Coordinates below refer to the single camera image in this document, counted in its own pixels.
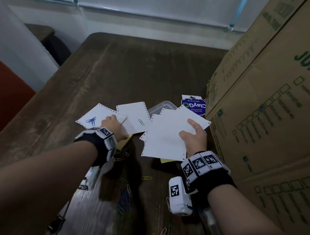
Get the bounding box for person's left hand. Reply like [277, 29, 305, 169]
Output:
[101, 114, 128, 142]

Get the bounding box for person's right hand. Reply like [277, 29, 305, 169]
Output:
[179, 118, 208, 157]

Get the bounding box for yellow sticky note pad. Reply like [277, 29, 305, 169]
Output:
[116, 134, 134, 152]
[160, 157, 186, 166]

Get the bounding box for white perforated paper sheet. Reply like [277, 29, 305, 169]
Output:
[116, 101, 152, 135]

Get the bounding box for coloured paper clips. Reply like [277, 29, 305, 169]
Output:
[86, 117, 180, 235]

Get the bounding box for pile of white papers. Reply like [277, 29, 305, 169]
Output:
[75, 103, 212, 161]

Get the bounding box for clear plastic container lid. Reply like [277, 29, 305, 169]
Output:
[148, 101, 179, 118]

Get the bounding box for person's right forearm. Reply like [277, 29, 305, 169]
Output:
[208, 185, 285, 235]

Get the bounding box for person's left forearm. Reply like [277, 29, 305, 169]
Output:
[0, 140, 98, 235]

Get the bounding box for black wristband with marker tiles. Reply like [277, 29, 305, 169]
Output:
[74, 127, 118, 168]
[180, 150, 237, 209]

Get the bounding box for round blue sticker card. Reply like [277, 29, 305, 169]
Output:
[181, 95, 207, 117]

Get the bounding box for large printed cardboard box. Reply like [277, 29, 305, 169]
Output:
[204, 0, 310, 235]

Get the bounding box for red panel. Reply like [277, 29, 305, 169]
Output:
[0, 60, 37, 132]

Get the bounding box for frosted glass partition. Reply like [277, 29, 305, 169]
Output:
[41, 0, 271, 32]

